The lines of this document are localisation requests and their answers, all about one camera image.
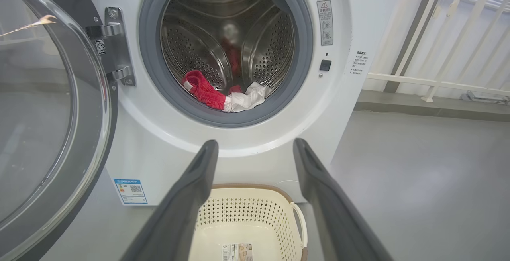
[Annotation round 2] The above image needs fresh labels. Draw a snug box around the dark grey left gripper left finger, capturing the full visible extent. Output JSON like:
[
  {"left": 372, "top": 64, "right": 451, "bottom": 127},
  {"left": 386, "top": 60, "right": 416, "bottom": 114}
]
[{"left": 122, "top": 140, "right": 219, "bottom": 261}]

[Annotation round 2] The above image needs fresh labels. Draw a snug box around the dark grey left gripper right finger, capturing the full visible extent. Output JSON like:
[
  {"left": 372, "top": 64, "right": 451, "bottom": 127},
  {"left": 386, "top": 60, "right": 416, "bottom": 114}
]
[{"left": 293, "top": 138, "right": 393, "bottom": 261}]

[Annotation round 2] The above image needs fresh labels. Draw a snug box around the red mesh garment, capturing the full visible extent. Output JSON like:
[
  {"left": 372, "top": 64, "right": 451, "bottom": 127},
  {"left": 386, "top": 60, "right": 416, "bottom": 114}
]
[{"left": 181, "top": 70, "right": 228, "bottom": 110}]

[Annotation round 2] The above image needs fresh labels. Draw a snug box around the red and white garment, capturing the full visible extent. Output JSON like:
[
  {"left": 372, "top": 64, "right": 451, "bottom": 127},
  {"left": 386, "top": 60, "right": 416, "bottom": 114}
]
[{"left": 223, "top": 82, "right": 271, "bottom": 113}]

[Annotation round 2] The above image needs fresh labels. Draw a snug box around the round black-rimmed glass washer door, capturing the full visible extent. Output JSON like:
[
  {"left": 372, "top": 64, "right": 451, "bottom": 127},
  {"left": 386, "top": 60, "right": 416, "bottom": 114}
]
[{"left": 0, "top": 0, "right": 118, "bottom": 261}]

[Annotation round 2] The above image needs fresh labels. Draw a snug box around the cream laundry basket brown rim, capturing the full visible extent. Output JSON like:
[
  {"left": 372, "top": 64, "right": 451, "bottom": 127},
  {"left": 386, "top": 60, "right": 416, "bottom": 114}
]
[{"left": 187, "top": 184, "right": 309, "bottom": 261}]

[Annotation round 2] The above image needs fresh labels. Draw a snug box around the printed product label sticker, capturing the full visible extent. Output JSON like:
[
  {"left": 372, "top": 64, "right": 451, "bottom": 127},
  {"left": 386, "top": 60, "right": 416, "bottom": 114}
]
[{"left": 222, "top": 243, "right": 253, "bottom": 261}]

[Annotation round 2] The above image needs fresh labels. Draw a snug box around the white front-load washing machine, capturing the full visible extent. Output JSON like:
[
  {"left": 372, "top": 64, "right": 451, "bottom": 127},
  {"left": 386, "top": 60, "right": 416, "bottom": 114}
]
[{"left": 76, "top": 0, "right": 405, "bottom": 206}]

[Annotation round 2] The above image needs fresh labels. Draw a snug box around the grey rubber door gasket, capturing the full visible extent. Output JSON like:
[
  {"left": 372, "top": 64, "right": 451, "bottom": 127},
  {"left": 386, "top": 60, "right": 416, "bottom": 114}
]
[{"left": 138, "top": 0, "right": 314, "bottom": 128}]

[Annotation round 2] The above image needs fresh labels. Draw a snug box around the stainless steel washing machine drum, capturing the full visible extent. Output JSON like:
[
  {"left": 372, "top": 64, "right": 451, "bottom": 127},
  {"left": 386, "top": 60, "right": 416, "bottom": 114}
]
[{"left": 161, "top": 0, "right": 295, "bottom": 108}]

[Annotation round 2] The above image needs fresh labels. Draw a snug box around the chrome metal door hinge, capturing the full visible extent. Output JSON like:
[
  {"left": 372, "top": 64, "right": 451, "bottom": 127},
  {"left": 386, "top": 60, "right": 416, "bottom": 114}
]
[{"left": 86, "top": 7, "right": 136, "bottom": 86}]

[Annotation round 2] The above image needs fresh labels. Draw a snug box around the blue energy label sticker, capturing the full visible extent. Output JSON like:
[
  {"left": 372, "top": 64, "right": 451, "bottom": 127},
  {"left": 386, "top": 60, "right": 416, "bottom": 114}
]
[{"left": 114, "top": 179, "right": 148, "bottom": 205}]

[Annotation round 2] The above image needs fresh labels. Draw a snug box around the white metal railing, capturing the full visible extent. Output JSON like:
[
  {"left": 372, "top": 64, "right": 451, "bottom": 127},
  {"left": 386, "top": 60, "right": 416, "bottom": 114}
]
[{"left": 367, "top": 0, "right": 510, "bottom": 103}]

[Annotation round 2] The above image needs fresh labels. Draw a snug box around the grey warning label sticker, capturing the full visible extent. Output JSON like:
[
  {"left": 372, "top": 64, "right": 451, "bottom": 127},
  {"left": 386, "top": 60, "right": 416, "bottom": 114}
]
[{"left": 317, "top": 0, "right": 334, "bottom": 46}]

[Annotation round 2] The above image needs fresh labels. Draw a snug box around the grey metal floor bracket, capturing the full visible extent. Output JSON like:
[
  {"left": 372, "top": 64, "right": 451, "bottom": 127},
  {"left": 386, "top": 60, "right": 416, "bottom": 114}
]
[{"left": 460, "top": 91, "right": 510, "bottom": 105}]

